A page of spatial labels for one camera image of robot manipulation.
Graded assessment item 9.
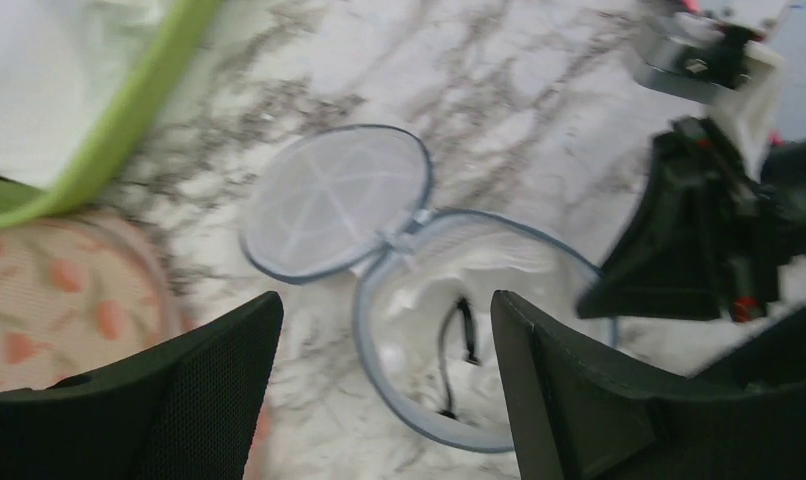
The white bra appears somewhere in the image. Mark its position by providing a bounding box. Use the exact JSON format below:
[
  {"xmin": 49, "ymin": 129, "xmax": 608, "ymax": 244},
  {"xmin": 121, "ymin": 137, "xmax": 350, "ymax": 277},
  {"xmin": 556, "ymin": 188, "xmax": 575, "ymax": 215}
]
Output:
[{"xmin": 369, "ymin": 244, "xmax": 608, "ymax": 432}]

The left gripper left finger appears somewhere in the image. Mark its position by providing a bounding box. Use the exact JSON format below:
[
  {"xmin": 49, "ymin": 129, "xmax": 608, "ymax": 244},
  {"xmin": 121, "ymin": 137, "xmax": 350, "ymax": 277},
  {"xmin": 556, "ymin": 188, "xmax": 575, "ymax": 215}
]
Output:
[{"xmin": 0, "ymin": 292, "xmax": 284, "ymax": 479}]

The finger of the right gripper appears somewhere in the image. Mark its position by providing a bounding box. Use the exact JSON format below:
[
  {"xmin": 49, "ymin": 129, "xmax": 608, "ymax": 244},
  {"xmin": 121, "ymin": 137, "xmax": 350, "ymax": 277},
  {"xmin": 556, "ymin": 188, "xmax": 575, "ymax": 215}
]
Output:
[{"xmin": 575, "ymin": 129, "xmax": 741, "ymax": 322}]

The floral peach laundry bag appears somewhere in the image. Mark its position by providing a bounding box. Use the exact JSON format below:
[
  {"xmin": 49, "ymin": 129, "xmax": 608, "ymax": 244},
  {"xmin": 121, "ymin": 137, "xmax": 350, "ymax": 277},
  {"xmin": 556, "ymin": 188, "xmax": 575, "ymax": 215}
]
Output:
[{"xmin": 0, "ymin": 211, "xmax": 189, "ymax": 392}]

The white mesh laundry bag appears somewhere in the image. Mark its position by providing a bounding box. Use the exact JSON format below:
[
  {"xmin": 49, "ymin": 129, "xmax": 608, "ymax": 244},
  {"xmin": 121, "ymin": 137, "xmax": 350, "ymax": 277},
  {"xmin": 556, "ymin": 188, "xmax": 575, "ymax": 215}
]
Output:
[{"xmin": 239, "ymin": 124, "xmax": 599, "ymax": 453}]

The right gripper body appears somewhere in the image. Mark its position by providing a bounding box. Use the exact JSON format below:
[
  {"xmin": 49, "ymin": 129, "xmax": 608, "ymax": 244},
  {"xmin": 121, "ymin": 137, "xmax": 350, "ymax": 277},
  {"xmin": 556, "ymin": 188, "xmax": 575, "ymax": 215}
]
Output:
[{"xmin": 667, "ymin": 115, "xmax": 806, "ymax": 326}]

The white cloth bag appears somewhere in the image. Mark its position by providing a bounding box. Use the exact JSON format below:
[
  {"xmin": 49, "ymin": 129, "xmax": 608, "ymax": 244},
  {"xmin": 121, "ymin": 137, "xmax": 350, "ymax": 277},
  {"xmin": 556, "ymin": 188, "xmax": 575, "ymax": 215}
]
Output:
[{"xmin": 0, "ymin": 0, "xmax": 172, "ymax": 188}]

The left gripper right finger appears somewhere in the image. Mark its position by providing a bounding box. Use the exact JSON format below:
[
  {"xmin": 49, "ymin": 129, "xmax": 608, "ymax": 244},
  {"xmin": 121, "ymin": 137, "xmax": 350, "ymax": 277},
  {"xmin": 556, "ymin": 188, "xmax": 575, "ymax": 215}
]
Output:
[{"xmin": 491, "ymin": 291, "xmax": 806, "ymax": 479}]

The green plastic basin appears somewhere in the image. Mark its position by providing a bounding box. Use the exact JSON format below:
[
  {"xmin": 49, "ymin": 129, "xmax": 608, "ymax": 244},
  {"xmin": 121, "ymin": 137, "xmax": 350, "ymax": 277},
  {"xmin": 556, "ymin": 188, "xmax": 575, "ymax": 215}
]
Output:
[{"xmin": 0, "ymin": 1, "xmax": 218, "ymax": 228}]

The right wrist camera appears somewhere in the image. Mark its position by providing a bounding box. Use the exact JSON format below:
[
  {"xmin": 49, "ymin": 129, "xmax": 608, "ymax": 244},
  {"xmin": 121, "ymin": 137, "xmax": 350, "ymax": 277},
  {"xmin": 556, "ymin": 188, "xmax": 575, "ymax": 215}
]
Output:
[{"xmin": 627, "ymin": 0, "xmax": 790, "ymax": 173}]

